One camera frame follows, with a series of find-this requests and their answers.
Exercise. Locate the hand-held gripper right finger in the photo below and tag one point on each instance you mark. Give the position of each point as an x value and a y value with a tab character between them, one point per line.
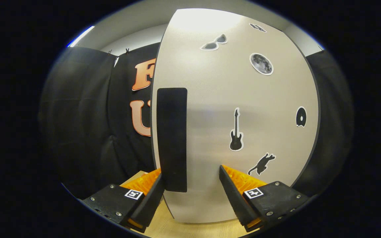
236	201

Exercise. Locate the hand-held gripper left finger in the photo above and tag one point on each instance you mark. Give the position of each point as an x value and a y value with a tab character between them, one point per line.
150	205

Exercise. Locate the white shoe cabinet door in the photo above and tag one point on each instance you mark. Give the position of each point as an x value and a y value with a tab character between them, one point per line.
210	99

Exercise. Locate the dark grey shoe cabinet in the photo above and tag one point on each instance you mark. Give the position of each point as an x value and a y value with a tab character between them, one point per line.
318	112

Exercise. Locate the black backdrop cloth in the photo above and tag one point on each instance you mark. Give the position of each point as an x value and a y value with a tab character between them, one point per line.
78	132

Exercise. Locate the ceiling light strip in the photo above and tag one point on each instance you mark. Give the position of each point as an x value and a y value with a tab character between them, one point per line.
81	35

